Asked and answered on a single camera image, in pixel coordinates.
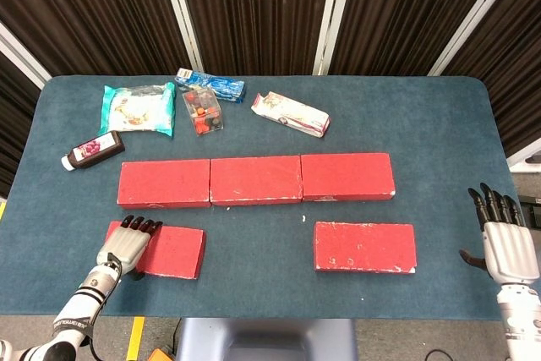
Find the white partition frame post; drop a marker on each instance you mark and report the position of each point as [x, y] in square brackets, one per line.
[475, 18]
[182, 18]
[21, 56]
[332, 18]
[524, 154]

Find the yellow floor tape strip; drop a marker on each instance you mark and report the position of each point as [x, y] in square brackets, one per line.
[135, 337]

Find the teal white snack bag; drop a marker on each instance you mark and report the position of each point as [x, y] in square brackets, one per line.
[135, 109]

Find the black device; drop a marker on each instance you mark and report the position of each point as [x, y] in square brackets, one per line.
[533, 211]

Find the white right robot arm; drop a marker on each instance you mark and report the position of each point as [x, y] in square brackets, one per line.
[520, 318]

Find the orange box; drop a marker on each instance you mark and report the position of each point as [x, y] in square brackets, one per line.
[162, 356]

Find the blue cardboard box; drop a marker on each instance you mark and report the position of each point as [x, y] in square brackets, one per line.
[220, 84]

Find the white and red carton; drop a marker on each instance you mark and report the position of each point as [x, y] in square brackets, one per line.
[291, 113]

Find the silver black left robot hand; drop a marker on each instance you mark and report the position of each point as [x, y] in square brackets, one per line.
[122, 247]

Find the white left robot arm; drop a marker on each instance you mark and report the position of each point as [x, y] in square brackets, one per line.
[72, 323]

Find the clear plastic box with caps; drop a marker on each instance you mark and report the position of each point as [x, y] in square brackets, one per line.
[203, 111]

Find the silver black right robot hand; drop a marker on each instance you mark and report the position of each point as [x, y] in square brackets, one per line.
[507, 251]

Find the blue felt table cover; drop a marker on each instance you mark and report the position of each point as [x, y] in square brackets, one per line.
[253, 293]

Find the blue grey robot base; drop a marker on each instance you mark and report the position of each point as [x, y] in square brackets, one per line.
[262, 340]

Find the red painted foam brick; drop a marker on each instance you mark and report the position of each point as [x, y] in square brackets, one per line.
[346, 175]
[363, 247]
[177, 251]
[165, 183]
[253, 179]

